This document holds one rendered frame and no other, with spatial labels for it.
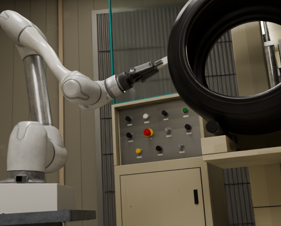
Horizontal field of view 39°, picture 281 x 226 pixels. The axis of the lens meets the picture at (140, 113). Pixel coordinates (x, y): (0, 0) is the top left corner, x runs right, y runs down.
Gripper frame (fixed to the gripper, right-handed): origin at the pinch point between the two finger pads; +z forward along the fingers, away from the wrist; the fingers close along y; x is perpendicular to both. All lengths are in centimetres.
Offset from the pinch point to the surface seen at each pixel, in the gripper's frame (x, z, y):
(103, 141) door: -75, -163, 278
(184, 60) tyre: 9.5, 10.2, -12.9
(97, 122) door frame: -102, -163, 278
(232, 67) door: -114, 12, 335
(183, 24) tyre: -4.3, 14.8, -12.5
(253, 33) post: -5.2, 37.4, 25.3
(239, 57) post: 2.4, 27.9, 25.3
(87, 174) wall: -44, -195, 275
